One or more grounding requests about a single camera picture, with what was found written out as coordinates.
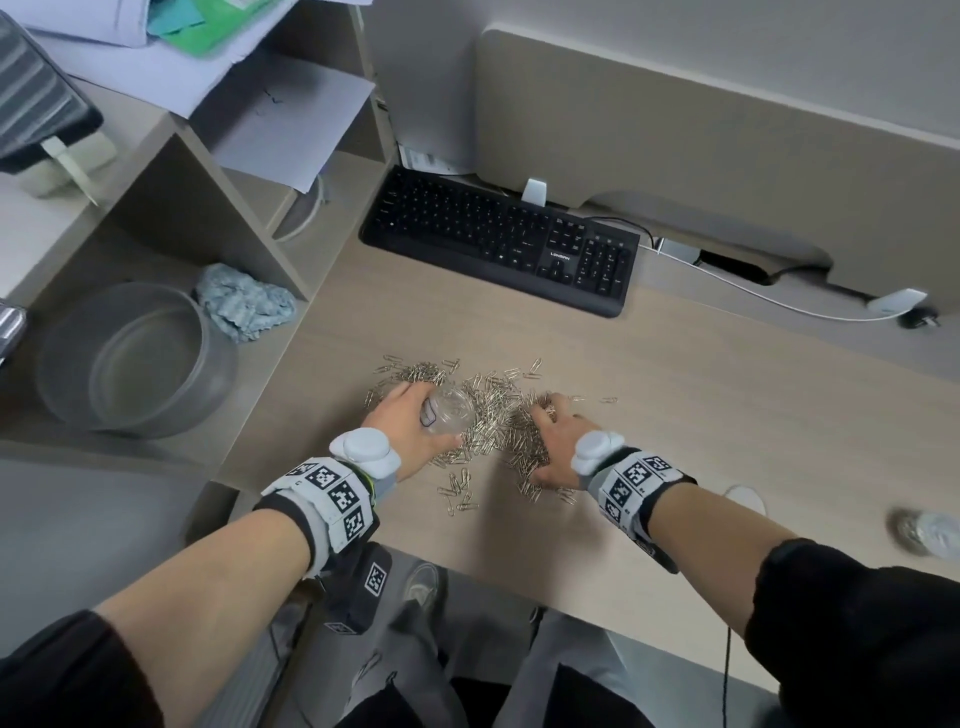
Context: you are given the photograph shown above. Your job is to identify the silver metal object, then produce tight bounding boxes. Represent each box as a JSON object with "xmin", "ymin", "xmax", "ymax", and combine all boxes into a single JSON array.
[{"xmin": 0, "ymin": 298, "xmax": 30, "ymax": 369}]

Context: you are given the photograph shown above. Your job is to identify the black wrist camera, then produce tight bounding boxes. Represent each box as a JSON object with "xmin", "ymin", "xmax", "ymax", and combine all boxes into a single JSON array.
[
  {"xmin": 633, "ymin": 524, "xmax": 682, "ymax": 575},
  {"xmin": 322, "ymin": 541, "xmax": 394, "ymax": 637}
]

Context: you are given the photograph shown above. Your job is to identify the black right sleeve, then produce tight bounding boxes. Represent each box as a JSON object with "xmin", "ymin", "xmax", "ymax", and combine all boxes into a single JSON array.
[{"xmin": 744, "ymin": 538, "xmax": 960, "ymax": 728}]

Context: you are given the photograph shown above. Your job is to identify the person's left forearm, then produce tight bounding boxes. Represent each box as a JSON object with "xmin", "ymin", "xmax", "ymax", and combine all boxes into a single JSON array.
[{"xmin": 93, "ymin": 509, "xmax": 313, "ymax": 728}]

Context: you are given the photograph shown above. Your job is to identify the white coiled tube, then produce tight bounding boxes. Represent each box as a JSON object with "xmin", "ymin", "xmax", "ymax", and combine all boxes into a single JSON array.
[{"xmin": 273, "ymin": 173, "xmax": 328, "ymax": 245}]

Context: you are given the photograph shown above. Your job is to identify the pile of silver paper clips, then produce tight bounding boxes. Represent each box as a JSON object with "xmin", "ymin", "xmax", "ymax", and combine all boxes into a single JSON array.
[{"xmin": 363, "ymin": 353, "xmax": 620, "ymax": 519}]

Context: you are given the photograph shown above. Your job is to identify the white paper sheet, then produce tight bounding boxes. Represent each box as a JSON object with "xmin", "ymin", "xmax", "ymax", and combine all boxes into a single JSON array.
[
  {"xmin": 29, "ymin": 0, "xmax": 301, "ymax": 120},
  {"xmin": 209, "ymin": 56, "xmax": 376, "ymax": 195}
]

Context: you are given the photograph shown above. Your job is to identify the white cable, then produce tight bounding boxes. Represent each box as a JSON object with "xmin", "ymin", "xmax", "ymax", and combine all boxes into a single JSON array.
[{"xmin": 637, "ymin": 239, "xmax": 901, "ymax": 324}]

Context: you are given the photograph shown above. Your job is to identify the grey marker wristband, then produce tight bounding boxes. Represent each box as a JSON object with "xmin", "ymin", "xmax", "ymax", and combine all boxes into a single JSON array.
[
  {"xmin": 253, "ymin": 455, "xmax": 380, "ymax": 579},
  {"xmin": 587, "ymin": 448, "xmax": 697, "ymax": 543}
]

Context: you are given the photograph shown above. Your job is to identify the black left sleeve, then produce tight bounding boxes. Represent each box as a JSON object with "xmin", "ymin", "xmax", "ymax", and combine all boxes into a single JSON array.
[{"xmin": 0, "ymin": 608, "xmax": 165, "ymax": 728}]

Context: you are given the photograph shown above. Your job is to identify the white round tracker puck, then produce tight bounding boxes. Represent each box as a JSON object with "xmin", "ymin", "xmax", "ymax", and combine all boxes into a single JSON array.
[
  {"xmin": 329, "ymin": 427, "xmax": 403, "ymax": 478},
  {"xmin": 571, "ymin": 429, "xmax": 628, "ymax": 478}
]

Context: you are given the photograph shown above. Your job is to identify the black ribbed device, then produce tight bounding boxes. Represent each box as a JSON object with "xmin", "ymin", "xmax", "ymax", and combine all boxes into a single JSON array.
[{"xmin": 0, "ymin": 11, "xmax": 105, "ymax": 175}]

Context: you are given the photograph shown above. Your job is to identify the beige desk divider panel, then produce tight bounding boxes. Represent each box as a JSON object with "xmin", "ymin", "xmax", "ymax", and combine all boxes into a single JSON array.
[{"xmin": 473, "ymin": 26, "xmax": 960, "ymax": 316}]

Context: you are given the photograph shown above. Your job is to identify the white printed paper slip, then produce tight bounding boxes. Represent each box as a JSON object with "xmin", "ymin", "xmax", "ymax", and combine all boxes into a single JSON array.
[{"xmin": 397, "ymin": 144, "xmax": 459, "ymax": 178}]

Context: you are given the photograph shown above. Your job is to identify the black keyboard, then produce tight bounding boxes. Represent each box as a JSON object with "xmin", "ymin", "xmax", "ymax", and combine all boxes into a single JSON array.
[{"xmin": 358, "ymin": 164, "xmax": 641, "ymax": 319}]

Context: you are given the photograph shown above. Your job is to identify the white box with strap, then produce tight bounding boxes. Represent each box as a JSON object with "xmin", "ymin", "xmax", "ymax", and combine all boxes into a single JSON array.
[{"xmin": 18, "ymin": 134, "xmax": 120, "ymax": 208}]

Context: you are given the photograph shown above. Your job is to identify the person's right forearm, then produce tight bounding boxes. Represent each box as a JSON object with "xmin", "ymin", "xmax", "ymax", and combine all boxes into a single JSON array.
[{"xmin": 648, "ymin": 483, "xmax": 796, "ymax": 639}]

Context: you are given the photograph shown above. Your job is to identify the black sleeve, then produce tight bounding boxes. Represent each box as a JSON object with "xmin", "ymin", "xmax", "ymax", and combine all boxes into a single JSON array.
[
  {"xmin": 744, "ymin": 538, "xmax": 960, "ymax": 728},
  {"xmin": 0, "ymin": 608, "xmax": 165, "ymax": 728}
]

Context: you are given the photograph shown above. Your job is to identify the clear jar with label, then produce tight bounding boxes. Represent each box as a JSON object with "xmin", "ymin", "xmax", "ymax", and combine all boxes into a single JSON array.
[{"xmin": 419, "ymin": 382, "xmax": 475, "ymax": 436}]

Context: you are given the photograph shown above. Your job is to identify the person's grey trousers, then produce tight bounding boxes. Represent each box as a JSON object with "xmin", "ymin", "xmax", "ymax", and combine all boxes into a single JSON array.
[{"xmin": 262, "ymin": 547, "xmax": 661, "ymax": 728}]

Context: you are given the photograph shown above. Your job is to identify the person's left hand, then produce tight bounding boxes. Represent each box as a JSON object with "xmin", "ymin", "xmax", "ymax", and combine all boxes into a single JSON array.
[{"xmin": 363, "ymin": 380, "xmax": 465, "ymax": 481}]

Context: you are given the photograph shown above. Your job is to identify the person's right hand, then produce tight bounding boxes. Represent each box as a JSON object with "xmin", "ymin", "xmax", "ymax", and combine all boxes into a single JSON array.
[{"xmin": 528, "ymin": 393, "xmax": 601, "ymax": 490}]

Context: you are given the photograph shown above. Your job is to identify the pale blue crumpled cloth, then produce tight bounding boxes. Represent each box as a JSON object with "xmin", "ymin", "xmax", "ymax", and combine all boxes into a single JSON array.
[{"xmin": 196, "ymin": 262, "xmax": 299, "ymax": 345}]

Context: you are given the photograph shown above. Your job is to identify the white paper stack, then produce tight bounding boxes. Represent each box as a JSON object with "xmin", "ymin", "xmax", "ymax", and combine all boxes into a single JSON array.
[{"xmin": 0, "ymin": 0, "xmax": 151, "ymax": 48}]

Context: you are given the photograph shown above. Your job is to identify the green packet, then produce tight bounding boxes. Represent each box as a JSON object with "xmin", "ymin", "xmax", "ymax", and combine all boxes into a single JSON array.
[{"xmin": 161, "ymin": 0, "xmax": 279, "ymax": 58}]

